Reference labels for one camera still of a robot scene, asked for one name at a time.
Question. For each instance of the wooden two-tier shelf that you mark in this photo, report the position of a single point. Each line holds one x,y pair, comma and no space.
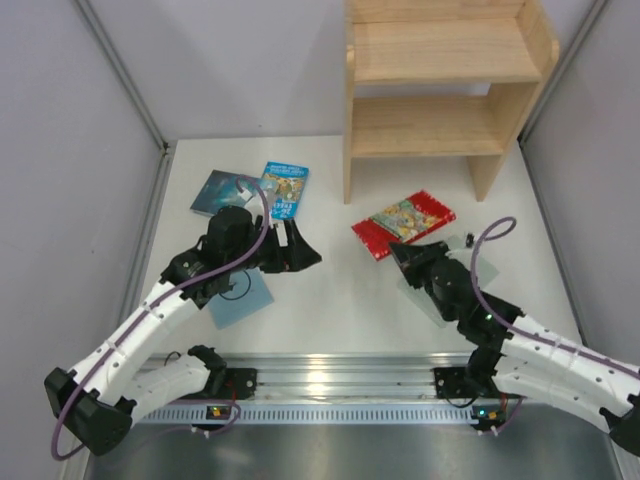
444,78

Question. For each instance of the dark blue ocean book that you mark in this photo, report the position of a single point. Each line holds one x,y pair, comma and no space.
223,189

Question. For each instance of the left aluminium frame post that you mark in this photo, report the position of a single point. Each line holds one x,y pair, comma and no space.
159,173

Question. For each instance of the red illustrated book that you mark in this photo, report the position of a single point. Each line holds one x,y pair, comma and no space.
404,222

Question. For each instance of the aluminium frame post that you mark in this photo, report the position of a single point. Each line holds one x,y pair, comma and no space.
588,22
159,173

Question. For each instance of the right aluminium frame post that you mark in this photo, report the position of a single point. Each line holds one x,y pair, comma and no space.
588,22

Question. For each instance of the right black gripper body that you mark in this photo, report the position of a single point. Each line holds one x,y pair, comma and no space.
423,260

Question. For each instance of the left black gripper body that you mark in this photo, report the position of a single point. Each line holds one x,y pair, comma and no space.
291,245

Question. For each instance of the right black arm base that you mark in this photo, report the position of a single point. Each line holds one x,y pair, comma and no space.
451,384

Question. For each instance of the aluminium mounting rail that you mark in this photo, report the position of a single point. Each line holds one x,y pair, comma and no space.
333,378

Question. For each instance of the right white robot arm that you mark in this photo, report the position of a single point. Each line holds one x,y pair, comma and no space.
517,356

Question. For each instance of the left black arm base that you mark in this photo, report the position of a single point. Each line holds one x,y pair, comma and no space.
234,384

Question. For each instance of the bright blue illustrated book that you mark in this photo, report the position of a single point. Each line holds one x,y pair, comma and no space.
288,182

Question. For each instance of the light blue Gatsby book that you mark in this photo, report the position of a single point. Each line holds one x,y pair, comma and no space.
248,294

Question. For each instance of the slotted grey cable duct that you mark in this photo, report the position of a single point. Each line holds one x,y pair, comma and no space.
323,414

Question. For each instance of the pale green Great Gatsby book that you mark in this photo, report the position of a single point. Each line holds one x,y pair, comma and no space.
487,272

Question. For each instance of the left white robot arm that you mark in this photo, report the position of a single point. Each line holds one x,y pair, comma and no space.
103,396

